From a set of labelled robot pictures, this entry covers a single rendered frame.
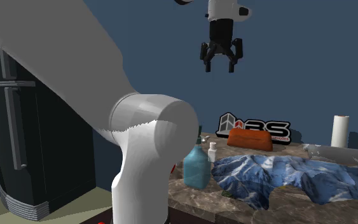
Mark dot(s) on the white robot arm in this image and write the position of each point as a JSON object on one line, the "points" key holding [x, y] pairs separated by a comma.
{"points": [[73, 71]]}

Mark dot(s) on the white paper towel roll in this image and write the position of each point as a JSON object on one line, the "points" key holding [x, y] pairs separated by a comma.
{"points": [[340, 131]]}

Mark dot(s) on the small white bottle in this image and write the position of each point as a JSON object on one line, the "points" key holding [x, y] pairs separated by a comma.
{"points": [[212, 152]]}

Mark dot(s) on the orange-brown bread loaf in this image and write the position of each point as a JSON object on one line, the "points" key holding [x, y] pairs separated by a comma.
{"points": [[249, 139]]}

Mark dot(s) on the teal spray bottle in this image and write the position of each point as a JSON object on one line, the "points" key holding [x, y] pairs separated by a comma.
{"points": [[196, 169]]}

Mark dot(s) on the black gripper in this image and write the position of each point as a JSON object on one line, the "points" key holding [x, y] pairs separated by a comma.
{"points": [[221, 32]]}

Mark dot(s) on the grey flat tray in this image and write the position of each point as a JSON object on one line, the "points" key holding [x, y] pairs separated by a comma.
{"points": [[333, 153]]}

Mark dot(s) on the blue and white cloth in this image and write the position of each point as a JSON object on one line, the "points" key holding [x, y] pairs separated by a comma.
{"points": [[259, 173]]}

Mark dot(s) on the black refrigerator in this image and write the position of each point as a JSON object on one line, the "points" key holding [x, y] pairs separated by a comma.
{"points": [[45, 149]]}

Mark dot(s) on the black and white logo sign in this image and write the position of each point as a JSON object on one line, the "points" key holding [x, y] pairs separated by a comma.
{"points": [[278, 127]]}

